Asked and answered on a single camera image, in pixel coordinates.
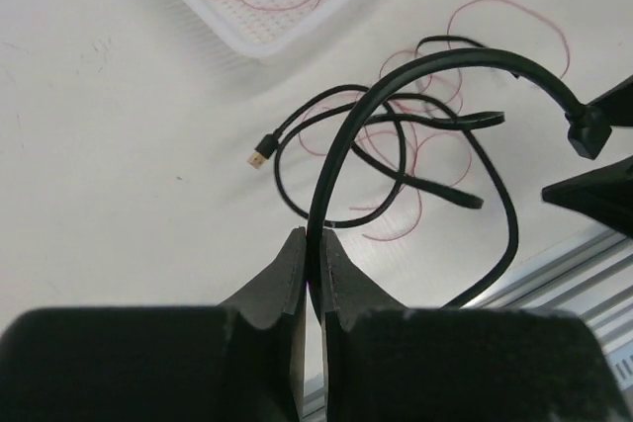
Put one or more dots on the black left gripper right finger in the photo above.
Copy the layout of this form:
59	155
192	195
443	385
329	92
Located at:
384	361

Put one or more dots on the aluminium mounting rail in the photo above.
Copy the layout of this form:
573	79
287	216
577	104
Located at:
588	272

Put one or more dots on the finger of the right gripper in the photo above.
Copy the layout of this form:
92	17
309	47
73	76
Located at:
616	105
604	195

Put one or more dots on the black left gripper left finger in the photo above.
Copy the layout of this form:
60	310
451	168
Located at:
240	360

